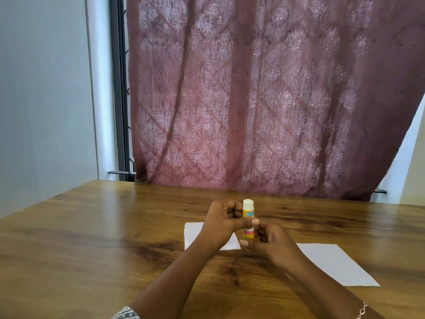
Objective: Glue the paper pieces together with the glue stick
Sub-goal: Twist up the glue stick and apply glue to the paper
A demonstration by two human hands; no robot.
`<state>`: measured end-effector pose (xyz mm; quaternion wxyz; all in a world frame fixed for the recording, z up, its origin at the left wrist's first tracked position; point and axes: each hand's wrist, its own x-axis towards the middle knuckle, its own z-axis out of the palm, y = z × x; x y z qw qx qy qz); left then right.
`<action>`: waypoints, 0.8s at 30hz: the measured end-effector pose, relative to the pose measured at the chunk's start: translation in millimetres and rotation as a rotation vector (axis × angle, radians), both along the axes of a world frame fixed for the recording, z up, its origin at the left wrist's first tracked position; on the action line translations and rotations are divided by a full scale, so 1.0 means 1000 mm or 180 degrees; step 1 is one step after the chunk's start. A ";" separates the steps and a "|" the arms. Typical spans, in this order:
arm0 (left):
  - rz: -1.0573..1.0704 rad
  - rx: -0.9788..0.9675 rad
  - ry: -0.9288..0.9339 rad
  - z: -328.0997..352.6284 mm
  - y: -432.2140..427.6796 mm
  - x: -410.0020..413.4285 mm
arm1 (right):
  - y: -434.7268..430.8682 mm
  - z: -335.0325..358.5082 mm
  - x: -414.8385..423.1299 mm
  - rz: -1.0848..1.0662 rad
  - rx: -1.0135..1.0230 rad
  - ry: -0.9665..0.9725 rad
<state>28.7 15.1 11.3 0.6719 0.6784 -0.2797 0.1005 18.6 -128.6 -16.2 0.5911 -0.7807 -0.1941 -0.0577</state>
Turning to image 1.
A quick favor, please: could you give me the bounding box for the person's left forearm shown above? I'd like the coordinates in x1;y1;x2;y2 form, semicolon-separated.
131;242;221;319

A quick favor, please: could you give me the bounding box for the person's left hand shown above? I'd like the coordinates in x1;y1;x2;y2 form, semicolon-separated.
199;199;260;253

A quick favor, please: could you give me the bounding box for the grey patterned sleeve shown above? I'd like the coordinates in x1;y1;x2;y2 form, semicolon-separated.
111;306;142;319

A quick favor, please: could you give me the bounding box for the large white paper sheet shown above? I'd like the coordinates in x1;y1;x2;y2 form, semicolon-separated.
296;243;381;287

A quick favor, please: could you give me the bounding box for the person's right forearm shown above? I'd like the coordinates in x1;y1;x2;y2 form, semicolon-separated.
280;257;387;319

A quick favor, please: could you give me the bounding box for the dark metal window frame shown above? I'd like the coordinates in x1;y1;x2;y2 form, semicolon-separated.
108;0;137;182

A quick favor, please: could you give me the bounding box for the person's right hand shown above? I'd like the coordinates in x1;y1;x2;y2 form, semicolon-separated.
239;220;302;273

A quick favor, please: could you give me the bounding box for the maroon patterned curtain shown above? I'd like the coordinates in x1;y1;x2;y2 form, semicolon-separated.
126;0;425;202

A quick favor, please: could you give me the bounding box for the yellow glue stick white cap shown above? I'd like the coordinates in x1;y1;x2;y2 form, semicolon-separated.
242;199;256;239

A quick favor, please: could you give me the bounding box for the small white paper sheet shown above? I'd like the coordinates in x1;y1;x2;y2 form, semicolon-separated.
184;222;241;251

